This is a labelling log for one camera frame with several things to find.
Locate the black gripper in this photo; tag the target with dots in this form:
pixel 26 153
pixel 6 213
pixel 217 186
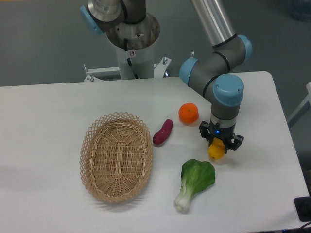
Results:
pixel 210 131

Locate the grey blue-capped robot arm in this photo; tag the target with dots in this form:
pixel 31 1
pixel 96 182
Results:
pixel 133 31

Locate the orange fruit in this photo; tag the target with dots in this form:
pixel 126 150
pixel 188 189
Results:
pixel 188 113

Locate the green bok choy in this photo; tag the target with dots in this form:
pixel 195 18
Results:
pixel 196 177

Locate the purple sweet potato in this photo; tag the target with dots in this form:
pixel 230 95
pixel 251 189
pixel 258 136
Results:
pixel 163 133

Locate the woven wicker basket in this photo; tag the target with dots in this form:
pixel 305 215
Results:
pixel 116 157

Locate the black device at table edge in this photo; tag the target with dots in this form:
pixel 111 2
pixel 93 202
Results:
pixel 303 208

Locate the white metal base frame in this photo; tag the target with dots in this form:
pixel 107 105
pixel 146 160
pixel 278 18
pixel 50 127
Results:
pixel 113 73

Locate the white frame at right edge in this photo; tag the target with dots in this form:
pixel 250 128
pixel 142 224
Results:
pixel 301 109

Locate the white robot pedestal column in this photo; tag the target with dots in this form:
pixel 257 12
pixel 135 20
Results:
pixel 131 61

